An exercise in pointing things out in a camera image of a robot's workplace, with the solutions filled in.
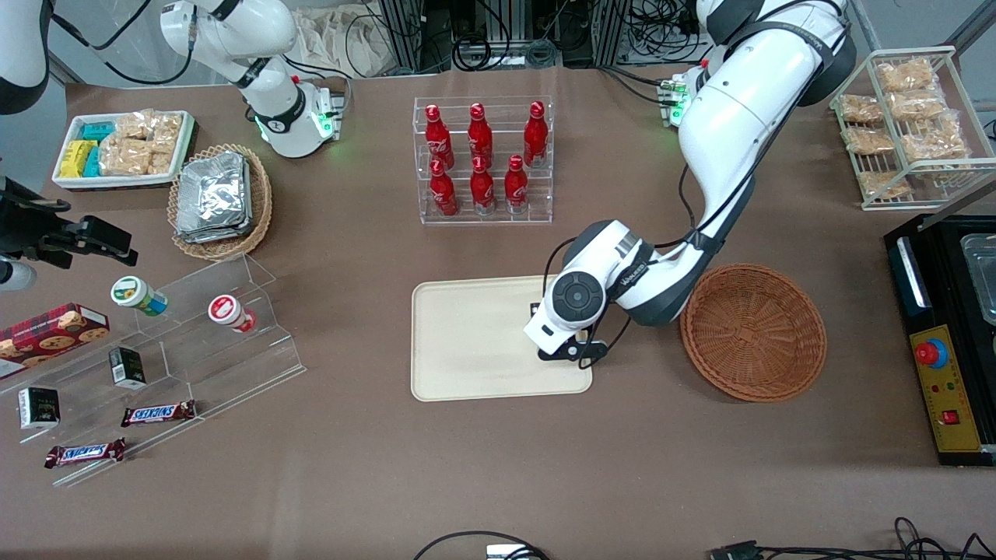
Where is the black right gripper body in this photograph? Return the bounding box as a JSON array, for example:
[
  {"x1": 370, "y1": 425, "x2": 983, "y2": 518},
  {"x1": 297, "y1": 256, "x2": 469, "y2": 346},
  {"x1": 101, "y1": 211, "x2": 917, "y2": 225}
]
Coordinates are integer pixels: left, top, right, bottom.
[{"x1": 0, "y1": 176, "x2": 79, "y2": 262}]

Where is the white rectangular snack tray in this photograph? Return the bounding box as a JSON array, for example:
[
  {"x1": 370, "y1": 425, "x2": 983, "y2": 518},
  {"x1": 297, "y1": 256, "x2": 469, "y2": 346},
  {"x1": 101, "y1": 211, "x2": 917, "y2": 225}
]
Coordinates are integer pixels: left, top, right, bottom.
[{"x1": 51, "y1": 110, "x2": 195, "y2": 191}]

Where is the beige plastic tray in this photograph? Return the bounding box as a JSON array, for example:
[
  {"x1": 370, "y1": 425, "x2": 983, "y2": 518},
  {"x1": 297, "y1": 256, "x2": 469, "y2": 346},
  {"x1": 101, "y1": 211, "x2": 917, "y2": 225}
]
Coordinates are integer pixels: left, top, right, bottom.
[{"x1": 411, "y1": 274, "x2": 594, "y2": 402}]

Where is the oval light wicker basket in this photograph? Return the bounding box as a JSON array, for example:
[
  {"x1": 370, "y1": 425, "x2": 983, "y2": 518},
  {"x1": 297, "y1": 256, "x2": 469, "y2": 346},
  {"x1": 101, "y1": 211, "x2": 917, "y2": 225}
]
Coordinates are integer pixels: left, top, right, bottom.
[{"x1": 167, "y1": 143, "x2": 273, "y2": 261}]

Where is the round brown wicker basket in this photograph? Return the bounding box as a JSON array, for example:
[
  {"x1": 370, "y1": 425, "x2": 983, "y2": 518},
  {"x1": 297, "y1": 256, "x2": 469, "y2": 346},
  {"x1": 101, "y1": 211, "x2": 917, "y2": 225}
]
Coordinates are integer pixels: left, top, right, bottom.
[{"x1": 679, "y1": 264, "x2": 828, "y2": 403}]

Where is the green lid snack cup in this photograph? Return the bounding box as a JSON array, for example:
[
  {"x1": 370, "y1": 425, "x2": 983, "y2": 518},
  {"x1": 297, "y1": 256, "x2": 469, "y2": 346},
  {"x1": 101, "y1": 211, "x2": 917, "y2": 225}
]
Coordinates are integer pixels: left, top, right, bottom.
[{"x1": 110, "y1": 275, "x2": 169, "y2": 317}]

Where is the clear bag of rice crackers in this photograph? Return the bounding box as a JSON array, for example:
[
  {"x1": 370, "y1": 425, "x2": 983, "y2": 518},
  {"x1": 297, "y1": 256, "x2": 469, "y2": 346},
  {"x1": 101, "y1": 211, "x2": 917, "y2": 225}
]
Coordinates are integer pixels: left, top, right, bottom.
[
  {"x1": 115, "y1": 110, "x2": 156, "y2": 142},
  {"x1": 98, "y1": 136, "x2": 175, "y2": 177},
  {"x1": 151, "y1": 113, "x2": 184, "y2": 154}
]

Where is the yellow snack pack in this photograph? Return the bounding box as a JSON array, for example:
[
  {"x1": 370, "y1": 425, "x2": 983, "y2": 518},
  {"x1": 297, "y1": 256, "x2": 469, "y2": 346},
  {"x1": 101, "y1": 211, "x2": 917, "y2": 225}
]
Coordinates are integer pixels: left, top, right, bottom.
[{"x1": 59, "y1": 140, "x2": 96, "y2": 179}]

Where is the red plaid cookie box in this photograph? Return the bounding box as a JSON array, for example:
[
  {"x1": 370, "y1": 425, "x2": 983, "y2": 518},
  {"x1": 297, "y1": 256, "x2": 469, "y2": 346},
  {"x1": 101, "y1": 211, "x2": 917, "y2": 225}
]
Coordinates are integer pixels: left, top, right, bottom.
[{"x1": 0, "y1": 303, "x2": 110, "y2": 369}]

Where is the silver foil pack stack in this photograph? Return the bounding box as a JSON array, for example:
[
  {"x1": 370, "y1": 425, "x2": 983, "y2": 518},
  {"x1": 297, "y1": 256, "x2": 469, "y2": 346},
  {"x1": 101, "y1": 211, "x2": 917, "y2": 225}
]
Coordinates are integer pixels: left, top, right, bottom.
[{"x1": 175, "y1": 151, "x2": 254, "y2": 244}]

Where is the small black carton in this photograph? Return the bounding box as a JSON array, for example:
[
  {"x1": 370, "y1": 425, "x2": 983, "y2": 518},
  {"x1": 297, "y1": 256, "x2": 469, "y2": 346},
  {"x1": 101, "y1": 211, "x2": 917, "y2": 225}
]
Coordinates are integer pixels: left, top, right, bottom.
[
  {"x1": 18, "y1": 387, "x2": 61, "y2": 431},
  {"x1": 108, "y1": 346, "x2": 147, "y2": 390}
]

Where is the red lid snack cup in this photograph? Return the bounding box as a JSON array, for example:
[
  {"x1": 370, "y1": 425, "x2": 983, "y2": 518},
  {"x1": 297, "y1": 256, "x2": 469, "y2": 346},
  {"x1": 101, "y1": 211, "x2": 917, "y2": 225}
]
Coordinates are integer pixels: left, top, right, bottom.
[{"x1": 208, "y1": 294, "x2": 257, "y2": 334}]

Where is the clear acrylic stepped display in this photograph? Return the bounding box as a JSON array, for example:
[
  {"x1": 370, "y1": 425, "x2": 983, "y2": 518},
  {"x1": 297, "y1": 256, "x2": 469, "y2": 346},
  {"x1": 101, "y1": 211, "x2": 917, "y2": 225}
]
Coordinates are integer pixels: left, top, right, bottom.
[{"x1": 0, "y1": 253, "x2": 308, "y2": 488}]

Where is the clear acrylic bottle rack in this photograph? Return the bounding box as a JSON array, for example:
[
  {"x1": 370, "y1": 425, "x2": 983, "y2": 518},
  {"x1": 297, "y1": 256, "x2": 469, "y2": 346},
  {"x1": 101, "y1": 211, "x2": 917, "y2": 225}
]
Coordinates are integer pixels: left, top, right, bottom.
[{"x1": 413, "y1": 96, "x2": 554, "y2": 226}]

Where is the brown Snickers bar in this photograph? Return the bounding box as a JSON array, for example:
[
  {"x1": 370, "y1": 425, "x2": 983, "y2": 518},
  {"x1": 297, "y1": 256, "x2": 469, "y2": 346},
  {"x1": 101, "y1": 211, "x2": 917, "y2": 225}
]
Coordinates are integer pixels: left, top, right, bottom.
[
  {"x1": 121, "y1": 400, "x2": 197, "y2": 428},
  {"x1": 44, "y1": 438, "x2": 127, "y2": 469}
]

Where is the red cola bottle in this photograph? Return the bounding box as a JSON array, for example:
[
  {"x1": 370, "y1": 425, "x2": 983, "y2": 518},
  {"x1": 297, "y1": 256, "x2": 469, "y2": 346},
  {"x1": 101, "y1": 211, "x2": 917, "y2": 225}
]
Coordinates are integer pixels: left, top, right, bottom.
[
  {"x1": 468, "y1": 102, "x2": 494, "y2": 164},
  {"x1": 523, "y1": 100, "x2": 549, "y2": 169},
  {"x1": 424, "y1": 103, "x2": 455, "y2": 170},
  {"x1": 504, "y1": 154, "x2": 529, "y2": 215},
  {"x1": 470, "y1": 156, "x2": 496, "y2": 215},
  {"x1": 430, "y1": 159, "x2": 458, "y2": 217}
]

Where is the brown tablecloth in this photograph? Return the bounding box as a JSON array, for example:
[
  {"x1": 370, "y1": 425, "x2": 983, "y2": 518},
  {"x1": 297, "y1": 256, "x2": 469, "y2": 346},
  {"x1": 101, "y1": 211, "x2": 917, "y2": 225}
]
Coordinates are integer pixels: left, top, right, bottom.
[{"x1": 0, "y1": 59, "x2": 996, "y2": 560}]

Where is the beige cloth bag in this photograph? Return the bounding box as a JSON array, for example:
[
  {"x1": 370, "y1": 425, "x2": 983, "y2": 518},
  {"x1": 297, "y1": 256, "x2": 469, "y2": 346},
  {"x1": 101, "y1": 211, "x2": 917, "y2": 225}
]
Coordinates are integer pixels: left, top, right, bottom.
[{"x1": 294, "y1": 6, "x2": 391, "y2": 79}]

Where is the black yellow control box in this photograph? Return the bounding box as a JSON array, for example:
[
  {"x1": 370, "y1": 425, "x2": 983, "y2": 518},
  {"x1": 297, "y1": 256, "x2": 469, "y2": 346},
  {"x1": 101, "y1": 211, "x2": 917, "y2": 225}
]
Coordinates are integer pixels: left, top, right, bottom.
[{"x1": 885, "y1": 214, "x2": 996, "y2": 467}]

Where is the clear plastic container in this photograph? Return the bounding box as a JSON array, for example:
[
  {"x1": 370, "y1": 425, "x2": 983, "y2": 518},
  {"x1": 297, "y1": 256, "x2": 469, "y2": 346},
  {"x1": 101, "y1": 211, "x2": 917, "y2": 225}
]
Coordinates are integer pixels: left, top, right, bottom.
[{"x1": 959, "y1": 232, "x2": 996, "y2": 326}]

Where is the grey aluminium profile bar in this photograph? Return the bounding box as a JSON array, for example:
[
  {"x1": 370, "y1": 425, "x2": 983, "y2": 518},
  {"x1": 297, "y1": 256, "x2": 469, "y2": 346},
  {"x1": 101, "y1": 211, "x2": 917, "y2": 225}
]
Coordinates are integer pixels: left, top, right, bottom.
[{"x1": 945, "y1": 11, "x2": 996, "y2": 57}]

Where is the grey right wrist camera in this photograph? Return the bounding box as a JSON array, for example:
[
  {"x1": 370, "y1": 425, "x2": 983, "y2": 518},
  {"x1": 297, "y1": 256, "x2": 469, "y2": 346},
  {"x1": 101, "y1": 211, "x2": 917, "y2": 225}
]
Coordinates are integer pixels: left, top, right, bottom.
[{"x1": 0, "y1": 260, "x2": 38, "y2": 293}]

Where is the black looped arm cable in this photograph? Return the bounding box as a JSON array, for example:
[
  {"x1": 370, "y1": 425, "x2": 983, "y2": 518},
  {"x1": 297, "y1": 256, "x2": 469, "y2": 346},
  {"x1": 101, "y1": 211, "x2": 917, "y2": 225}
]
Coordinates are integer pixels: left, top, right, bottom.
[{"x1": 543, "y1": 159, "x2": 771, "y2": 312}]

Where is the black arched floor cable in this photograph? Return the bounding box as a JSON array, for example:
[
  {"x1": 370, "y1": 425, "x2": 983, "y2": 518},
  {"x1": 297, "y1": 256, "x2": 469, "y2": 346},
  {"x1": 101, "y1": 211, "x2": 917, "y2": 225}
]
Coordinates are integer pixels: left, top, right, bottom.
[{"x1": 412, "y1": 530, "x2": 550, "y2": 560}]

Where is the black tangled floor cable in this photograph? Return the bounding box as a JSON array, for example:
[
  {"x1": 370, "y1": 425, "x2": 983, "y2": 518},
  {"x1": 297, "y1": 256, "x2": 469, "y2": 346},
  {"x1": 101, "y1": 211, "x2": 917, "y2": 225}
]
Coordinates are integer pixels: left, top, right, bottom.
[{"x1": 708, "y1": 516, "x2": 996, "y2": 560}]

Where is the aluminium frame post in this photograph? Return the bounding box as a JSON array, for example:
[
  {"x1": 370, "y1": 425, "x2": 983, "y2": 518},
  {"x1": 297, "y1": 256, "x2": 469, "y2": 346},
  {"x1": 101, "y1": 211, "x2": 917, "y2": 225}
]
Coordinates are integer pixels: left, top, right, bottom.
[
  {"x1": 378, "y1": 0, "x2": 426, "y2": 75},
  {"x1": 595, "y1": 0, "x2": 633, "y2": 68}
]

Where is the white wire rack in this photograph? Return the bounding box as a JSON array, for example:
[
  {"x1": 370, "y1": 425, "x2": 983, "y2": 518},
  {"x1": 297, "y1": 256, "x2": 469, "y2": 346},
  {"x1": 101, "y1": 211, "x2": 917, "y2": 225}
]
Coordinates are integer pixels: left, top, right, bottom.
[{"x1": 829, "y1": 45, "x2": 996, "y2": 212}]

